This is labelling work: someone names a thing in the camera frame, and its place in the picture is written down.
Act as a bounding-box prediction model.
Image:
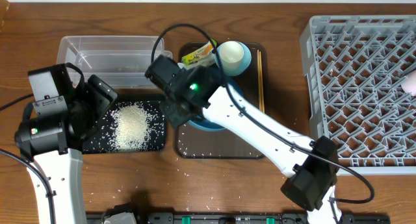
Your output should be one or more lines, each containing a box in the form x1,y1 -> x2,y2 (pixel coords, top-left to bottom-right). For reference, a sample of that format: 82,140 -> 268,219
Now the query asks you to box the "clear plastic bin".
57,36 -> 158,89

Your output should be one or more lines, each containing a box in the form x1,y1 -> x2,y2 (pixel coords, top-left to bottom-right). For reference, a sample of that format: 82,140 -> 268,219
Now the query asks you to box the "silver foil wrapper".
177,54 -> 215,69

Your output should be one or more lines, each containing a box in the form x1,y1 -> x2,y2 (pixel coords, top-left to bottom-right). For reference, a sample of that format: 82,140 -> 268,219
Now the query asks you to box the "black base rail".
86,204 -> 391,224

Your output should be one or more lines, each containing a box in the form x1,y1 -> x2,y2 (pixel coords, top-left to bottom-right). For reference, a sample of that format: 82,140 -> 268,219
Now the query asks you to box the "yellow green snack wrapper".
181,41 -> 216,65

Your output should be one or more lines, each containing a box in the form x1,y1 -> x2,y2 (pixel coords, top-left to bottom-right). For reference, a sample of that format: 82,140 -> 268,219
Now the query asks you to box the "cream paper cup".
219,41 -> 244,73

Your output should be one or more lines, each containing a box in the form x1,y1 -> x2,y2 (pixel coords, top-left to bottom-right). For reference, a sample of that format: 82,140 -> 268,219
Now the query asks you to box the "black waste tray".
83,93 -> 166,155

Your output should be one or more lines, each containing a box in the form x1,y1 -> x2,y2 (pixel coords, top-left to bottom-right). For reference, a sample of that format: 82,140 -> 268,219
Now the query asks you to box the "pink white cup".
401,71 -> 416,97

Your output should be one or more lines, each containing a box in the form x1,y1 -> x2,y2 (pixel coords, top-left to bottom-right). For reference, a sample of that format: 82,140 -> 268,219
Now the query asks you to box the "light blue small bowl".
217,41 -> 252,76

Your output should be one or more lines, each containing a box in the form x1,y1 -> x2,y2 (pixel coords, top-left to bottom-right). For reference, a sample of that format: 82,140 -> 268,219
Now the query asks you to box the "wooden chopstick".
257,50 -> 264,112
257,50 -> 265,113

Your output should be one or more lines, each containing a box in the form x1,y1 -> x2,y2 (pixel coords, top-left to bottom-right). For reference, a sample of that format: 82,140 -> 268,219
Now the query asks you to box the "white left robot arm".
16,75 -> 118,223

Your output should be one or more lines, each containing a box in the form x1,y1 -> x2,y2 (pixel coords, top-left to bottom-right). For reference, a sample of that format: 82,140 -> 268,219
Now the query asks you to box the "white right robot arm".
149,66 -> 342,223

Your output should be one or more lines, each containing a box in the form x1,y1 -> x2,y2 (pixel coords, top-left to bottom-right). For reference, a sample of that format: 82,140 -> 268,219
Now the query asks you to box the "grey plastic dishwasher rack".
300,15 -> 415,175

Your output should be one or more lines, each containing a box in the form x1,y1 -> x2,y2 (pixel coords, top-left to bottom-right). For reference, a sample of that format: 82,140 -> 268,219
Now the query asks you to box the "dark brown serving tray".
174,42 -> 268,160

